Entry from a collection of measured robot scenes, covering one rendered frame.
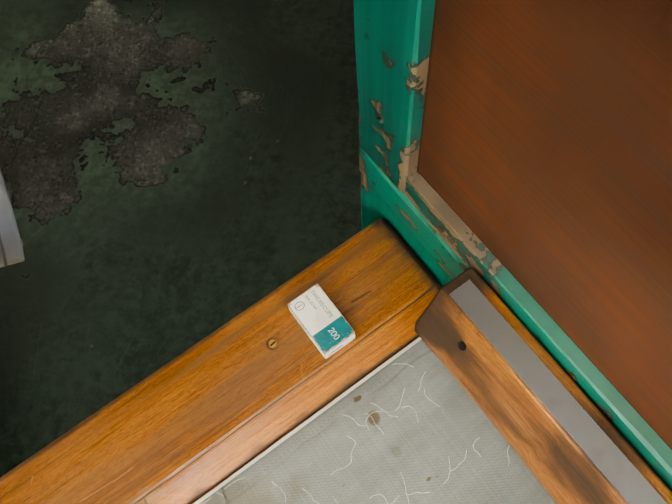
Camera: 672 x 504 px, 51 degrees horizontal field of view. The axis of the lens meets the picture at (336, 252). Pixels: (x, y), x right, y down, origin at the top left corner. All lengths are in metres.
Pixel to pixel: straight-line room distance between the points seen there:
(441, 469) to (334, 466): 0.10
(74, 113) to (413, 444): 1.39
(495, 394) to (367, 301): 0.16
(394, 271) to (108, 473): 0.32
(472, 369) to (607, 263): 0.18
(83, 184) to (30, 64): 0.40
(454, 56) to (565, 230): 0.13
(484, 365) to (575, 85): 0.27
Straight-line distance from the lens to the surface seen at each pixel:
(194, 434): 0.67
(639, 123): 0.37
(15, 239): 0.29
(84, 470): 0.69
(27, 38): 2.06
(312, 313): 0.66
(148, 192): 1.68
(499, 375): 0.58
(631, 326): 0.49
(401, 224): 0.69
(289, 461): 0.67
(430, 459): 0.67
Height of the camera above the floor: 1.40
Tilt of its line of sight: 66 degrees down
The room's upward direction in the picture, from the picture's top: 7 degrees counter-clockwise
